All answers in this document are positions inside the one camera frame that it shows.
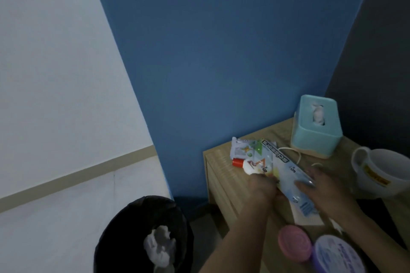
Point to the teal tissue box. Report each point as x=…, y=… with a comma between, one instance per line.
x=315, y=127

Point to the wooden bedside table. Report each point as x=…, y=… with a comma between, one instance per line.
x=230, y=186

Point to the person's right hand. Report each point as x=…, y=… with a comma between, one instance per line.
x=323, y=191

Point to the crumpled colourful plastic wrapper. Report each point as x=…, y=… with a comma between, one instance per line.
x=246, y=149

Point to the white tissue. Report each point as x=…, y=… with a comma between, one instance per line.
x=318, y=115

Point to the white glue bottle red cap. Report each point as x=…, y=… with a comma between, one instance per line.
x=248, y=165

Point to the white mug yellow label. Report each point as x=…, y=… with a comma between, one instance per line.
x=381, y=172

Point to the person's right forearm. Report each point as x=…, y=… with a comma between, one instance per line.
x=373, y=240

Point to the person's left hand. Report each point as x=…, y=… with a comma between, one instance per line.
x=261, y=186

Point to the pink round lid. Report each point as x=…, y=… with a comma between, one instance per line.
x=294, y=243

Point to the black trash bin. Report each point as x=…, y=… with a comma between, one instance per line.
x=141, y=236

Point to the person's right fingers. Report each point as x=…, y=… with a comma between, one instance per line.
x=306, y=183

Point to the purple round jar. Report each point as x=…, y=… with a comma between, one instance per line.
x=338, y=255

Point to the person's left forearm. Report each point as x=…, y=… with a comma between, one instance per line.
x=235, y=237

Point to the crumpled white paper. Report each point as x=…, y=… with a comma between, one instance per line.
x=160, y=245

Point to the blue scissors package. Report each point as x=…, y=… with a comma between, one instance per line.
x=290, y=176

